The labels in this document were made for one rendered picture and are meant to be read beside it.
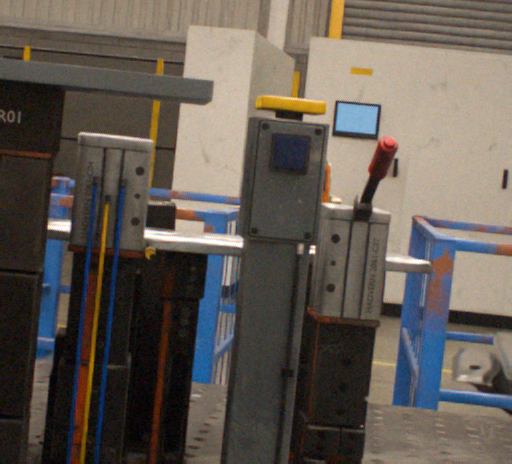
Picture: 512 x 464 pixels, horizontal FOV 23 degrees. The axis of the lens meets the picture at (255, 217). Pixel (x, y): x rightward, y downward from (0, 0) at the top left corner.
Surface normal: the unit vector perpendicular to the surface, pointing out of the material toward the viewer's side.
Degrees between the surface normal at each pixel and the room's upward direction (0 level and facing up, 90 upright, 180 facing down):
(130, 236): 90
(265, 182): 90
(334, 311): 90
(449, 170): 90
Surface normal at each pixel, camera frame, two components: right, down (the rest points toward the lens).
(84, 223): 0.09, 0.06
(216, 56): -0.15, 0.04
